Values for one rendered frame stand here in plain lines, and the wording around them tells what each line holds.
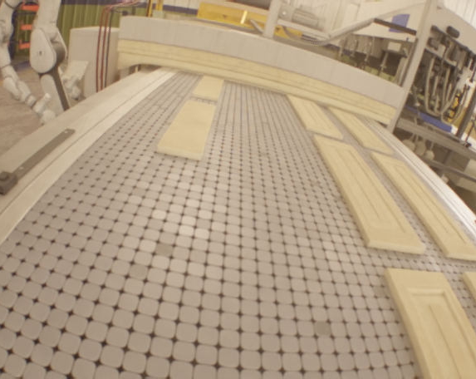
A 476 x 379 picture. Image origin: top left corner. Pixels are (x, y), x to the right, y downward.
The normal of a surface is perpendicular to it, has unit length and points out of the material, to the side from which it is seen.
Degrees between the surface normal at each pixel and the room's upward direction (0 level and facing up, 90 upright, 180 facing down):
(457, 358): 0
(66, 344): 0
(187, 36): 90
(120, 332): 0
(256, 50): 90
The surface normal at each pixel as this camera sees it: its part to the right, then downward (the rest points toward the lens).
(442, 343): 0.04, -0.85
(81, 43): -0.01, 0.53
